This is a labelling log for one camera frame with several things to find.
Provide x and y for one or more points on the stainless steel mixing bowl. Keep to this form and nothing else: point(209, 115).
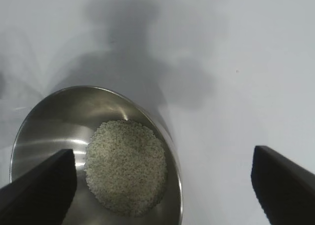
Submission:
point(61, 111)

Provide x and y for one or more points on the white rice grains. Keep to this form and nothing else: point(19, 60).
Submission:
point(125, 166)

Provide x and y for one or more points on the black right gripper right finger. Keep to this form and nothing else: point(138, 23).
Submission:
point(285, 193)

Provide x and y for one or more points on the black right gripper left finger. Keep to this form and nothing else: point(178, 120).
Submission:
point(34, 190)

